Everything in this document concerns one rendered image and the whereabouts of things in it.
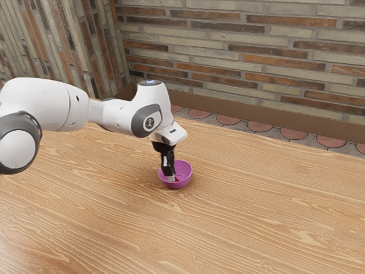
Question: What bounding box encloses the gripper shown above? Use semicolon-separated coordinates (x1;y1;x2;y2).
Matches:
152;140;176;182

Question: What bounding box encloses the purple bowl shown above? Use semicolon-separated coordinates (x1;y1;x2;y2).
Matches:
158;159;193;190

